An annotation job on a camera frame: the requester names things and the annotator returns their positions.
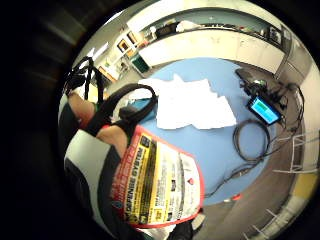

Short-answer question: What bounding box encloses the red and yellow printed packet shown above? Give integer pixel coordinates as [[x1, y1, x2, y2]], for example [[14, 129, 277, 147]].
[[110, 125, 205, 230]]

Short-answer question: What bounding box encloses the the person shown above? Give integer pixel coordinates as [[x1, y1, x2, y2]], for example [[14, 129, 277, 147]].
[[58, 94, 148, 240]]

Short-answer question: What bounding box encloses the white crumpled paper sheet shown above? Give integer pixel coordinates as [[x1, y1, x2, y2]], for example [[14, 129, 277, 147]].
[[128, 73, 238, 130]]

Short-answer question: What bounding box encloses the small device with blue screen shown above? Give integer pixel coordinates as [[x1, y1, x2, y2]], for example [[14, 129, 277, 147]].
[[247, 95, 283, 127]]

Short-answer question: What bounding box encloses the green bin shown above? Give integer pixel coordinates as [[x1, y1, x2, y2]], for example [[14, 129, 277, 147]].
[[130, 54, 151, 74]]

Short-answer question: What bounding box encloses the white counter cabinet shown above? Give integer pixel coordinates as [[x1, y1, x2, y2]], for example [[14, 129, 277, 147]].
[[138, 30, 286, 74]]

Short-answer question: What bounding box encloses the framed picture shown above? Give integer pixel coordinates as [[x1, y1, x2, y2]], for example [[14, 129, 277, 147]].
[[116, 38, 130, 54], [126, 30, 139, 45]]

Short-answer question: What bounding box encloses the black coiled cable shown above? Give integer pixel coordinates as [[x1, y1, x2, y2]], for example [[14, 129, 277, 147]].
[[232, 119, 272, 164]]

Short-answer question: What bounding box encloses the white wire frame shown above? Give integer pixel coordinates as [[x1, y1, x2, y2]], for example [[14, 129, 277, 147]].
[[272, 132, 319, 175]]

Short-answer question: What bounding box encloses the black glove cable loop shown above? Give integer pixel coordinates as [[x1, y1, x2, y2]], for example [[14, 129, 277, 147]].
[[99, 83, 159, 129]]

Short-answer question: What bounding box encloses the black wrist strap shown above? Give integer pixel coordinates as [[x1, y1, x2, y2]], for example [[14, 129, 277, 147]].
[[84, 109, 113, 138]]

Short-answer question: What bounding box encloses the black device with cables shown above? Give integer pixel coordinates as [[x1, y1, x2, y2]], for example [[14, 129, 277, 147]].
[[234, 68, 288, 108]]

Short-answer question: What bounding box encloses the black cable bundle on arm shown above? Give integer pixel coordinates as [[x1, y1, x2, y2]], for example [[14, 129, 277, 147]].
[[63, 56, 105, 103]]

